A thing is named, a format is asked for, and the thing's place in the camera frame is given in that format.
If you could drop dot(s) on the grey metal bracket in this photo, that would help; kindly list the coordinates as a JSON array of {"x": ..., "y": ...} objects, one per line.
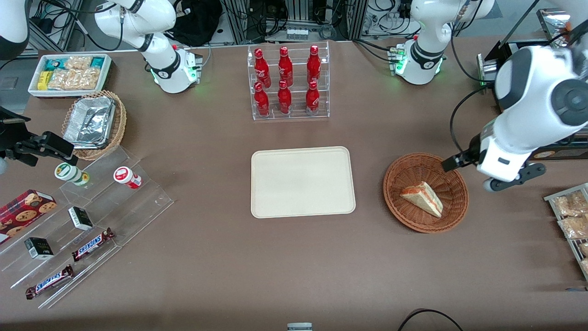
[{"x": 299, "y": 327}]

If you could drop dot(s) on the stack of foil trays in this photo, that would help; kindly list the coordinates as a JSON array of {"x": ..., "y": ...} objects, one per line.
[{"x": 89, "y": 122}]

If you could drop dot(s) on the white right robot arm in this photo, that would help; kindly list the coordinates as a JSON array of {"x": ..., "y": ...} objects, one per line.
[{"x": 165, "y": 69}]

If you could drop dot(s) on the clear acrylic stepped stand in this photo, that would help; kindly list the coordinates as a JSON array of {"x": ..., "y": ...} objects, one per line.
[{"x": 119, "y": 211}]

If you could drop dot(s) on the beige plastic tray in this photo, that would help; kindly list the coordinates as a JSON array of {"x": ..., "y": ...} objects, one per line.
[{"x": 303, "y": 181}]

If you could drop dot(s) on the green lid white cup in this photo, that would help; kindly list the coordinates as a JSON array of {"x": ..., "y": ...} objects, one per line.
[{"x": 69, "y": 173}]

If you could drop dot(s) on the black food warmer appliance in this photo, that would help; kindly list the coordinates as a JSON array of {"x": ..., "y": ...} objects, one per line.
[{"x": 489, "y": 69}]

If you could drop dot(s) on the teal snack pack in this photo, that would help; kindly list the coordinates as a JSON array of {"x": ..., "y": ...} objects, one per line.
[
  {"x": 98, "y": 62},
  {"x": 53, "y": 64}
]

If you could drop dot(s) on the snickers chocolate bar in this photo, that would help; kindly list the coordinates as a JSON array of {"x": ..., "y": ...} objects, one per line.
[
  {"x": 92, "y": 244},
  {"x": 49, "y": 282}
]

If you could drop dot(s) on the round brown wicker basket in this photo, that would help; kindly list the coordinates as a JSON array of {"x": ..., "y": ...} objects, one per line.
[{"x": 413, "y": 216}]

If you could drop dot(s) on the clear fried snack bag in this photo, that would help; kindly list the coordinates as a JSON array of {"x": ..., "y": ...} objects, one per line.
[
  {"x": 574, "y": 227},
  {"x": 572, "y": 204}
]

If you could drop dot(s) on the white power strip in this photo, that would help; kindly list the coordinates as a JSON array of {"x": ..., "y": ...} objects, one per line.
[{"x": 296, "y": 33}]

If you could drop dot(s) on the black bag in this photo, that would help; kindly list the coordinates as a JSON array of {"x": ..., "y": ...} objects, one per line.
[{"x": 197, "y": 20}]

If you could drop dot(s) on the clear cracker bag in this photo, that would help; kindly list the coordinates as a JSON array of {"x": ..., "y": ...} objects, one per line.
[
  {"x": 88, "y": 78},
  {"x": 62, "y": 79},
  {"x": 78, "y": 62}
]

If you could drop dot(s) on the red plaid cookie box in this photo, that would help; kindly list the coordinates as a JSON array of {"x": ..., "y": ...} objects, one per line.
[{"x": 23, "y": 211}]

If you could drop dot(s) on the small black box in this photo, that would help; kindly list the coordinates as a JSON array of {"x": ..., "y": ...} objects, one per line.
[
  {"x": 39, "y": 248},
  {"x": 80, "y": 218}
]

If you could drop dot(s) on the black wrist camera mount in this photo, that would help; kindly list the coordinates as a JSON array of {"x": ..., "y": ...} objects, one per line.
[{"x": 11, "y": 126}]

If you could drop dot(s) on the white snack bin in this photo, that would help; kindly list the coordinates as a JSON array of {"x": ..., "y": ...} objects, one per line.
[{"x": 33, "y": 89}]

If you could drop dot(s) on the yellow snack pack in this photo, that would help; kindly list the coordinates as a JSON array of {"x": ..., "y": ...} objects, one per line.
[{"x": 43, "y": 81}]

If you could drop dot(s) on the red lid white cup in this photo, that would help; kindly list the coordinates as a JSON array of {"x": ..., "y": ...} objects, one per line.
[{"x": 126, "y": 177}]

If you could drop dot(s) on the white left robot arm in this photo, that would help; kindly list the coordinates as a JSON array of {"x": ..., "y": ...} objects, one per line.
[{"x": 528, "y": 115}]

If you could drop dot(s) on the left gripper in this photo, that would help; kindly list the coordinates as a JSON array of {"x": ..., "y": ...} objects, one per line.
[{"x": 465, "y": 157}]

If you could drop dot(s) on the oval tan wicker basket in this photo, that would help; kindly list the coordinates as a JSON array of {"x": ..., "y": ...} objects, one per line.
[{"x": 120, "y": 124}]

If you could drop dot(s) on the triangular sandwich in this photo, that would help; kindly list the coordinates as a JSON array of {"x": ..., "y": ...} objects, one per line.
[{"x": 425, "y": 198}]

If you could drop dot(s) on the clear acrylic bottle rack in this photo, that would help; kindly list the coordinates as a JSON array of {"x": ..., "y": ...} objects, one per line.
[{"x": 289, "y": 117}]

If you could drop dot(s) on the red cola bottle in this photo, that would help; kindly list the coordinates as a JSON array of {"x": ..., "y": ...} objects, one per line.
[
  {"x": 313, "y": 66},
  {"x": 284, "y": 100},
  {"x": 261, "y": 69},
  {"x": 261, "y": 102},
  {"x": 285, "y": 68},
  {"x": 312, "y": 99}
]

